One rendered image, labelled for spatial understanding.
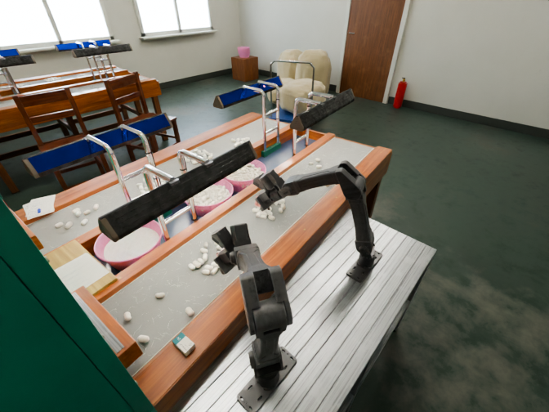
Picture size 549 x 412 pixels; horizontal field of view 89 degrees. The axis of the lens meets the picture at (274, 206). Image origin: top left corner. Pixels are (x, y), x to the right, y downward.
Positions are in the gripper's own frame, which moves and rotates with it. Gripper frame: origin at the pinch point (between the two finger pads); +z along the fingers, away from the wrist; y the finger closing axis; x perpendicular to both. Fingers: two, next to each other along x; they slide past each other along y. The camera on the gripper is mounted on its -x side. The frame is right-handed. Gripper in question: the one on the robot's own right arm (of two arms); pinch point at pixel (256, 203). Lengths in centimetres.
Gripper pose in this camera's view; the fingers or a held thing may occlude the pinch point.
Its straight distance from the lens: 131.4
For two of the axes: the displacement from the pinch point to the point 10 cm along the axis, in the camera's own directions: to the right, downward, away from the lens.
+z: -5.9, 2.7, 7.6
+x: 5.5, 8.3, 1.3
